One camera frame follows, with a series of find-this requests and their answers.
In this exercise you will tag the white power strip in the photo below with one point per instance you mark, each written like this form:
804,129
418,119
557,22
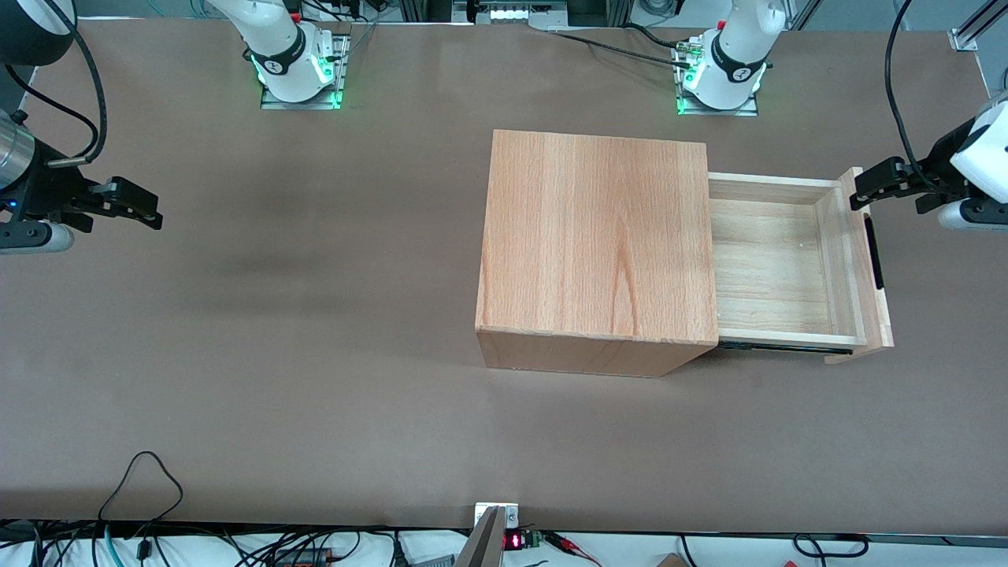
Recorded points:
520,12

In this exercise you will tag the right wrist grey camera box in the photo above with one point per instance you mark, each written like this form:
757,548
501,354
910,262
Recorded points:
35,238

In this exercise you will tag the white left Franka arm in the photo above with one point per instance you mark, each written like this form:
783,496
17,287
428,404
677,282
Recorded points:
736,55

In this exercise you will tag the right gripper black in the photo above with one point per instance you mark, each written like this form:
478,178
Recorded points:
49,195

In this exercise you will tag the metal corner bracket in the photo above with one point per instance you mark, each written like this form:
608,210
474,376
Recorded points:
965,42

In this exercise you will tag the small metal mounting bracket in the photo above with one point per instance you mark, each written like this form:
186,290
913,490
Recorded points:
513,512

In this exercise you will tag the tan mounting bar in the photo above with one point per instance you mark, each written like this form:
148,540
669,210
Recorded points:
484,543

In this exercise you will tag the red digit display module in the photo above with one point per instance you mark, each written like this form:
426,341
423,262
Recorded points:
516,541

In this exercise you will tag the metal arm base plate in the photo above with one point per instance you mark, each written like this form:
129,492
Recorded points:
748,109
340,79

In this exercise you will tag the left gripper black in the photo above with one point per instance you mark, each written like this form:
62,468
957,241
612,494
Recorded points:
939,167

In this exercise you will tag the orange black device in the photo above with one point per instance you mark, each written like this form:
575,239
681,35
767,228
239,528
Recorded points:
303,557

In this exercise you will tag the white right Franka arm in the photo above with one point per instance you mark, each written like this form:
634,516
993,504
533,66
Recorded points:
276,47

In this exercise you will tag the red clip test leads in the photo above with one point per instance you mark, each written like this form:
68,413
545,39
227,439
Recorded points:
571,545

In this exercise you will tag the wooden drawer cabinet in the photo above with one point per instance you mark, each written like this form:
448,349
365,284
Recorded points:
591,236

